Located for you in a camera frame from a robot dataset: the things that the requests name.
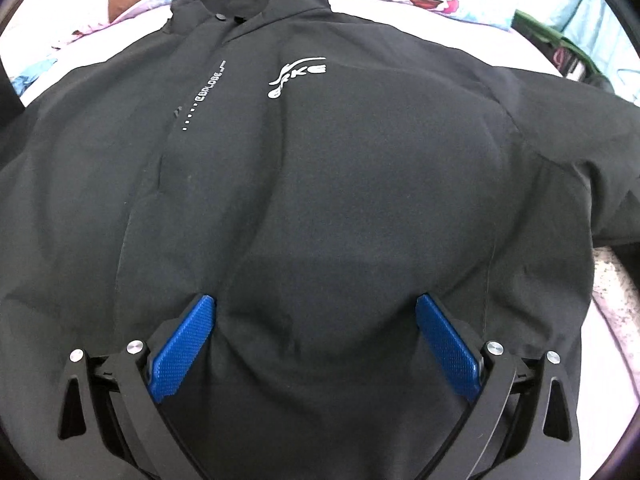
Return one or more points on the black zip jacket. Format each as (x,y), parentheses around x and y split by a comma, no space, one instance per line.
(315,173)

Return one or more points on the purple bed sheet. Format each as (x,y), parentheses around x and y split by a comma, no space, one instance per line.
(607,400)

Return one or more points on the pink blue floral duvet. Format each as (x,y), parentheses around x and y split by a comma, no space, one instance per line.
(450,5)

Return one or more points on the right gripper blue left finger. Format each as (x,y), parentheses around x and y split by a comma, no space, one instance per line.
(176,344)

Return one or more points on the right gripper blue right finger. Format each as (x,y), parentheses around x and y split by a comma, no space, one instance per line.
(454,345)

